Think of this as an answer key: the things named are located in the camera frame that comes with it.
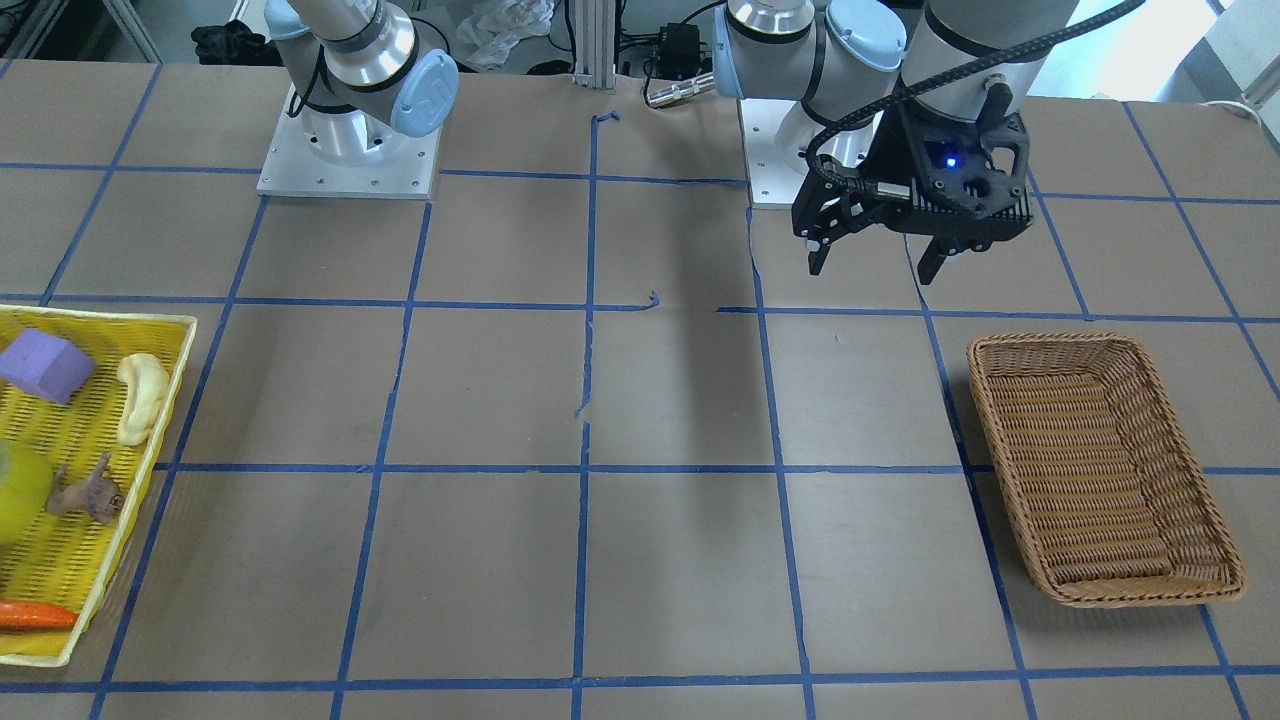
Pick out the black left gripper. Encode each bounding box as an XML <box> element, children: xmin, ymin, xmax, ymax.
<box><xmin>792</xmin><ymin>100</ymin><xmax>1034</xmax><ymax>286</ymax></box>

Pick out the yellow tape roll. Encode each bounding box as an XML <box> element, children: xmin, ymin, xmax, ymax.
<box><xmin>1</xmin><ymin>439</ymin><xmax>55</xmax><ymax>546</ymax></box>

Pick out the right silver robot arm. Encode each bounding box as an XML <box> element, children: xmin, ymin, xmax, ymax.
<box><xmin>264</xmin><ymin>1</ymin><xmax>461</xmax><ymax>167</ymax></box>

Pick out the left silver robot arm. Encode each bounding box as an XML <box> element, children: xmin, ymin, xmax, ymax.
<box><xmin>712</xmin><ymin>1</ymin><xmax>1076</xmax><ymax>284</ymax></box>

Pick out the brown wicker basket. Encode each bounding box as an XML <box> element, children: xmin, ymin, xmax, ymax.
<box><xmin>966</xmin><ymin>332</ymin><xmax>1248</xmax><ymax>609</ymax></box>

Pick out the cream toy banana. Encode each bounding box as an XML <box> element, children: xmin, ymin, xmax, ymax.
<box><xmin>116</xmin><ymin>354</ymin><xmax>170</xmax><ymax>447</ymax></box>

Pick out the purple foam block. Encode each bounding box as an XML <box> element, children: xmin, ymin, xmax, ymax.
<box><xmin>1</xmin><ymin>327</ymin><xmax>97</xmax><ymax>406</ymax></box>

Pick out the yellow plastic mesh tray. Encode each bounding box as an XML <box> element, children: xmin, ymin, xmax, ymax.
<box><xmin>3</xmin><ymin>305</ymin><xmax>198</xmax><ymax>667</ymax></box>

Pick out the orange toy carrot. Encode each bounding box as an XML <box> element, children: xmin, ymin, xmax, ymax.
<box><xmin>1</xmin><ymin>598</ymin><xmax>79</xmax><ymax>632</ymax></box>

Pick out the black braided cable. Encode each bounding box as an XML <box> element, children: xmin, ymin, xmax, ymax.
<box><xmin>808</xmin><ymin>0</ymin><xmax>1146</xmax><ymax>186</ymax></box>

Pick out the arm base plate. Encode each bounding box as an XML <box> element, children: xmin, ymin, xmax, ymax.
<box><xmin>739</xmin><ymin>99</ymin><xmax>820</xmax><ymax>210</ymax></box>
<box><xmin>257</xmin><ymin>85</ymin><xmax>442</xmax><ymax>200</ymax></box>

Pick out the aluminium frame post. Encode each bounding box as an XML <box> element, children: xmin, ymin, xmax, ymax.
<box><xmin>566</xmin><ymin>1</ymin><xmax>620</xmax><ymax>94</ymax></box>

